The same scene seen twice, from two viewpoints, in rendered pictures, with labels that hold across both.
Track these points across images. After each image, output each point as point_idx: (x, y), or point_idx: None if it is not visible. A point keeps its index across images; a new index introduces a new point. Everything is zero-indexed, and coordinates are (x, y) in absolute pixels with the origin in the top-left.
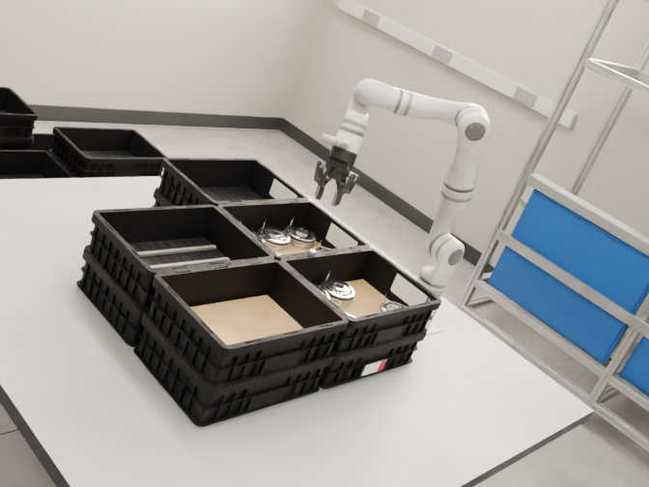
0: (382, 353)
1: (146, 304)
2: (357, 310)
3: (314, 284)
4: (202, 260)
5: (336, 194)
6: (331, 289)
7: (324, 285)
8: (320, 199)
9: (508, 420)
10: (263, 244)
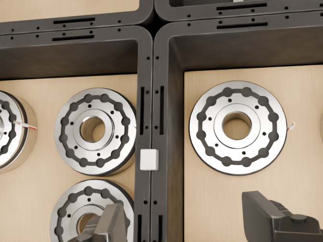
0: None
1: None
2: (41, 241)
3: (119, 161)
4: None
5: (97, 228)
6: (90, 197)
7: (110, 192)
8: (244, 231)
9: None
10: (228, 20)
